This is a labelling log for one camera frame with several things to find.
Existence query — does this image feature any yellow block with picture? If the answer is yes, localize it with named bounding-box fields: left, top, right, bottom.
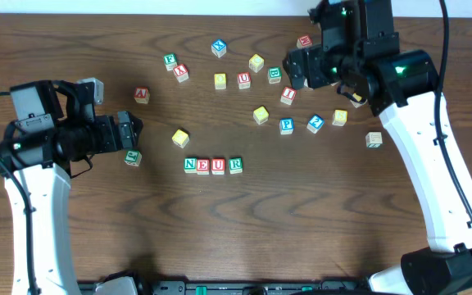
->
left=352, top=93, right=366, bottom=108

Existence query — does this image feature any red X wooden block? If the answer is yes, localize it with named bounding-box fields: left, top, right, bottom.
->
left=172, top=64, right=189, bottom=83

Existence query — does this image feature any red H wooden block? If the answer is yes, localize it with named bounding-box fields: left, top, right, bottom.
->
left=297, top=35, right=313, bottom=48

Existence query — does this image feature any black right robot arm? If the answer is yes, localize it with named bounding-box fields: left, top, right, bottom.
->
left=284, top=0, right=472, bottom=294

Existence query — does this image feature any yellow O wooden block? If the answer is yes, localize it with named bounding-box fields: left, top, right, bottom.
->
left=214, top=73, right=227, bottom=90

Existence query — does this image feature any red A wooden block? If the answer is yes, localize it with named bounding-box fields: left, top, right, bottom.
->
left=134, top=87, right=150, bottom=104

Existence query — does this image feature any yellow block lower middle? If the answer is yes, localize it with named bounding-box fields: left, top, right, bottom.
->
left=252, top=106, right=270, bottom=125

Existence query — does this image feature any yellow S wooden block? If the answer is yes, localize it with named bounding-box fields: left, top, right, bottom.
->
left=332, top=110, right=347, bottom=126

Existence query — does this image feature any green N wooden block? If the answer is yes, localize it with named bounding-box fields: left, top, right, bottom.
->
left=184, top=157, right=197, bottom=174

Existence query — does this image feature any green J wooden block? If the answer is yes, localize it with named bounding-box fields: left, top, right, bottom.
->
left=124, top=150, right=142, bottom=166

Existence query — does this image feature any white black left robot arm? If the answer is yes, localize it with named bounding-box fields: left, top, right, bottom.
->
left=0, top=78, right=143, bottom=294

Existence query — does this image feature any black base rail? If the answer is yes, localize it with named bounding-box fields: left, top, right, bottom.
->
left=78, top=279, right=372, bottom=295

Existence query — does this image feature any yellow 2 wooden block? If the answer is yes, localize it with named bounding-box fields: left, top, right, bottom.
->
left=171, top=129, right=190, bottom=148

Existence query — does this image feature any red E wooden block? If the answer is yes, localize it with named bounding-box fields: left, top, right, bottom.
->
left=197, top=159, right=211, bottom=175

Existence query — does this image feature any green 7 wooden block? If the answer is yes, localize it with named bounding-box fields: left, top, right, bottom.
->
left=365, top=132, right=383, bottom=148

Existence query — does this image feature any red u block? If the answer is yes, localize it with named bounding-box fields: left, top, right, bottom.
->
left=237, top=72, right=252, bottom=89
left=211, top=158, right=225, bottom=175

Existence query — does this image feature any green B wooden block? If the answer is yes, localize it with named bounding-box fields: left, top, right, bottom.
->
left=267, top=66, right=282, bottom=84

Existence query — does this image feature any green F wooden block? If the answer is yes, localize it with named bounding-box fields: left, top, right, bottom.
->
left=163, top=53, right=178, bottom=71

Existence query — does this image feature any red I block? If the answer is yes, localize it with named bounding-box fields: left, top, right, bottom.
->
left=280, top=87, right=297, bottom=105

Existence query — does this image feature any green R wooden block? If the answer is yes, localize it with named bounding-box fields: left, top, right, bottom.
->
left=229, top=157, right=243, bottom=174

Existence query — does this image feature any blue P wooden block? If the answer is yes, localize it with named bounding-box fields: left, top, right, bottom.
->
left=279, top=118, right=294, bottom=135

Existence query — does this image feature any blue 2 wooden block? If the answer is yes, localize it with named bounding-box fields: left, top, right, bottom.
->
left=306, top=115, right=325, bottom=134

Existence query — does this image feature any yellow block upper middle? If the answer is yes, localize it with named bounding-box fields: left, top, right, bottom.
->
left=249, top=54, right=265, bottom=73

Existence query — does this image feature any blue X wooden block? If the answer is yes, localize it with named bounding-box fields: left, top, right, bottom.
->
left=211, top=39, right=227, bottom=58

